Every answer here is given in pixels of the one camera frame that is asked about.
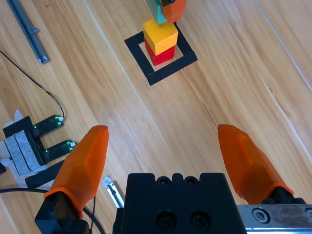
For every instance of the grey foam pad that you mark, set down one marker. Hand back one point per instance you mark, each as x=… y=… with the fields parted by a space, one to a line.
x=13 y=156
x=24 y=151

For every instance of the black board with green lights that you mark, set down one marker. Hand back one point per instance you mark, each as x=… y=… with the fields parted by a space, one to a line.
x=47 y=124
x=58 y=150

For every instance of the long aluminium rail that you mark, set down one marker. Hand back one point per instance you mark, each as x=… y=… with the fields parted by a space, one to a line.
x=25 y=28

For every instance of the black tape strip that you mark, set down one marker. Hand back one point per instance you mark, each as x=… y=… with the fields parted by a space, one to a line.
x=41 y=176

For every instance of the black sensor device with LEDs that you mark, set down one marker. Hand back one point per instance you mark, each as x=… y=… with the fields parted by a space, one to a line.
x=17 y=114

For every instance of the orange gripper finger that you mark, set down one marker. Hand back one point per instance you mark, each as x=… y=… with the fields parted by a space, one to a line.
x=248 y=165
x=83 y=165
x=174 y=11

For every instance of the green wooden block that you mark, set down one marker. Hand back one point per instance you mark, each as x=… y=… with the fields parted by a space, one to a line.
x=156 y=12

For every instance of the short aluminium rail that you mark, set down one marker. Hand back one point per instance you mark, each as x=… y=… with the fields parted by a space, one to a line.
x=113 y=192

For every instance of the red wooden block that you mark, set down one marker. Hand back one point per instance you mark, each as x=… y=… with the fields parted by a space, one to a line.
x=164 y=57

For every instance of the yellow wooden block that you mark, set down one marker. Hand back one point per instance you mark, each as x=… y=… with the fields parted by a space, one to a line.
x=161 y=36

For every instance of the black sensor bracket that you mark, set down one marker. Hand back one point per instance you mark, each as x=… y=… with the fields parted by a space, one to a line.
x=19 y=124

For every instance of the black tape square outline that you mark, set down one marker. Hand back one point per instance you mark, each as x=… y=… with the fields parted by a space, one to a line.
x=158 y=75

